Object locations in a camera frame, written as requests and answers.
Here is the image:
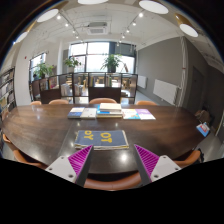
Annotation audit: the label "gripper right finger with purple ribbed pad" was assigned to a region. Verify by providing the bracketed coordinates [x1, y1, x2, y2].
[134, 145, 180, 185]

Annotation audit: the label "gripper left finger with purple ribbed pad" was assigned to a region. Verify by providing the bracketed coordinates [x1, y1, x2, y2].
[46, 145, 94, 187]

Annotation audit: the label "folded navy towel, yellow letters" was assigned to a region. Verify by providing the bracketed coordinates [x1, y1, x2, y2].
[75, 130, 129, 150]

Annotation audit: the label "near orange chair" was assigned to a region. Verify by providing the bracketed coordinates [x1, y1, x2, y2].
[84, 173, 141, 191]

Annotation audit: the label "orange chair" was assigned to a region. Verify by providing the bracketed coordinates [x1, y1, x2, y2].
[89, 98, 117, 104]
[136, 100, 157, 106]
[30, 101, 42, 105]
[175, 150, 201, 168]
[84, 173, 141, 191]
[49, 99, 69, 105]
[3, 135, 47, 169]

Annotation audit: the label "orange chair at right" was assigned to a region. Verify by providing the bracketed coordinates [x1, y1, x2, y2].
[175, 150, 201, 168]

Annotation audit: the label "orange chair at left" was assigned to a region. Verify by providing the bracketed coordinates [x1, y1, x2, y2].
[3, 135, 47, 169]

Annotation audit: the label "purple and white magazine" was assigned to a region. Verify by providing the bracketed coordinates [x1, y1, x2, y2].
[136, 109, 155, 120]

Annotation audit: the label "dark blue book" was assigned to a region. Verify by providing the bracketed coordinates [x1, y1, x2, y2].
[67, 107, 84, 118]

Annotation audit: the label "white book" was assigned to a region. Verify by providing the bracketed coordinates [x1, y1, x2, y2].
[81, 108, 97, 119]

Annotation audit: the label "light blue magazine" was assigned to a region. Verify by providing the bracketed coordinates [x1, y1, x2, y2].
[122, 109, 139, 120]

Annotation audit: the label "blue and red box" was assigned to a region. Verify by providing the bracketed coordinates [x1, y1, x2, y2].
[196, 122, 210, 137]

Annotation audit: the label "far orange chair right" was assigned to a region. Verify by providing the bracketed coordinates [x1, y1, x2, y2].
[136, 100, 157, 106]

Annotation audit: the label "stack of books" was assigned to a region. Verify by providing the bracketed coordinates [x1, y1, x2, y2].
[96, 103, 122, 118]

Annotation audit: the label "far orange chair left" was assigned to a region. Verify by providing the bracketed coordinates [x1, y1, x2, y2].
[49, 99, 69, 105]

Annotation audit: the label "far orange chair centre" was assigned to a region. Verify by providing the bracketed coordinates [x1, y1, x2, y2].
[89, 98, 117, 104]

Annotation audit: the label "far orange chair leftmost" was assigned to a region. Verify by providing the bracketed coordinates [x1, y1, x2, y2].
[30, 101, 42, 105]

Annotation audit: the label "open shelf room divider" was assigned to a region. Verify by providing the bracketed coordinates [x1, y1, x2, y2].
[30, 72, 138, 104]

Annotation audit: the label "potted plant far left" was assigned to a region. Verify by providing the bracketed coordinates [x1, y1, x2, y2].
[33, 63, 53, 80]

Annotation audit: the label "potted plant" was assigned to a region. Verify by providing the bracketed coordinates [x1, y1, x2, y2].
[33, 63, 53, 80]
[101, 54, 121, 73]
[64, 56, 81, 73]

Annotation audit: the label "potted plant middle left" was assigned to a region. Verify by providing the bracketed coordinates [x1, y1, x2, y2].
[64, 56, 81, 73]

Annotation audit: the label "potted plant centre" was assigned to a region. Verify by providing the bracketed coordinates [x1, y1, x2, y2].
[101, 54, 121, 73]

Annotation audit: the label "ceiling air conditioner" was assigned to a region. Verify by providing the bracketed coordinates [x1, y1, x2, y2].
[87, 22, 108, 35]

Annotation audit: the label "white wall radiator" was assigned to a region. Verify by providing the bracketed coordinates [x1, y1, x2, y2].
[153, 79, 179, 105]

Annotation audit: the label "bookshelf at left wall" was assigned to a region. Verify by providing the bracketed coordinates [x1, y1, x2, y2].
[0, 68, 16, 116]

